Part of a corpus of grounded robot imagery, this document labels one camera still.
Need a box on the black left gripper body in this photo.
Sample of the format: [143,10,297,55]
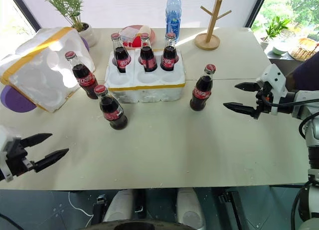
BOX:
[4,137,35,177]

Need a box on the glass cola bottle red cap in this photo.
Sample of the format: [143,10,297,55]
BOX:
[138,32,159,72]
[110,32,132,73]
[159,32,181,72]
[64,50,100,100]
[189,63,217,112]
[94,85,129,131]

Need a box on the person in dark clothing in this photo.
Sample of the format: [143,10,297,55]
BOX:
[285,53,319,91]

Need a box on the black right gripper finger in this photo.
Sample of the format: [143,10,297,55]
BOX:
[223,102,258,117]
[234,82,261,93]

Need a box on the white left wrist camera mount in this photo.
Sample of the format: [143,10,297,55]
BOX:
[0,125,16,183]

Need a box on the purple round plate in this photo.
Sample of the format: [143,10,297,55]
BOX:
[0,86,36,114]
[81,37,91,54]

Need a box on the small green potted plant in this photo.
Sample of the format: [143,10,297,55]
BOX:
[259,15,293,51]

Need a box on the blue plastic water bottle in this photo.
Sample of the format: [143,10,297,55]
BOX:
[165,0,182,44]

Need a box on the pale green bowl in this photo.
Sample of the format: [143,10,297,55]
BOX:
[271,42,290,56]

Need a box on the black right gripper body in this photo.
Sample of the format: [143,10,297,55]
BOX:
[251,82,274,120]

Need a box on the wooden mug tree stand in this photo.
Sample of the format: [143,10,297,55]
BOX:
[194,0,233,51]

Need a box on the white egg-shaped toy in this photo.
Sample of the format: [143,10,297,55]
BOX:
[138,25,153,38]

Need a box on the thin white floor cable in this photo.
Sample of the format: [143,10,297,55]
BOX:
[68,190,95,221]

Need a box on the white foam bottle crate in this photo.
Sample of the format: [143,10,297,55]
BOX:
[104,48,186,104]

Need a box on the black robot body cable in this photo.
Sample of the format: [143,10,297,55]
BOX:
[290,178,315,230]

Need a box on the woven wicker basket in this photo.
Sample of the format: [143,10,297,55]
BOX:
[290,37,319,61]

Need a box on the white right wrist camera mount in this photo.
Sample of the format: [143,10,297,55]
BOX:
[256,64,287,116]

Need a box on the green plant in white pot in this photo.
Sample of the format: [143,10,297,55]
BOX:
[34,0,97,48]

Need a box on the white foam lid yellow tape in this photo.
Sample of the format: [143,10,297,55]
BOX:
[0,26,96,114]

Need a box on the pink plate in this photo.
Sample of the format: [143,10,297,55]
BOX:
[118,23,157,50]

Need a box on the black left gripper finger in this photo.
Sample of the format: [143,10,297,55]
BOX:
[20,133,53,148]
[33,148,69,173]

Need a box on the white rounded robot leg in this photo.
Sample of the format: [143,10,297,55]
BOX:
[176,187,207,229]
[103,188,141,224]

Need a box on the red round toy fruit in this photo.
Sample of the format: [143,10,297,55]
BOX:
[131,35,143,49]

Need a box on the black table bracket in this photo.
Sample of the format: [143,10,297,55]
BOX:
[93,194,108,224]
[218,189,240,211]

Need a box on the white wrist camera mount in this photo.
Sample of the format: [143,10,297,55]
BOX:
[256,64,287,116]
[0,125,16,183]

